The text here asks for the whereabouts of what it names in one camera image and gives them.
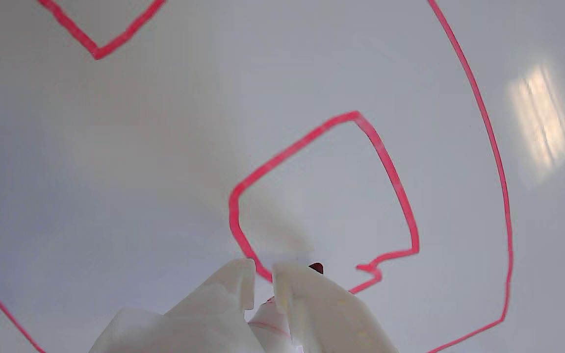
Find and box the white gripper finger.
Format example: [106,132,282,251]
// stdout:
[89,258,263,353]
[272,261,400,353]

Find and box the red and white marker pen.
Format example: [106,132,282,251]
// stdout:
[246,263,324,353]

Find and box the large whiteboard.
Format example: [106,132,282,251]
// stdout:
[0,0,565,353]

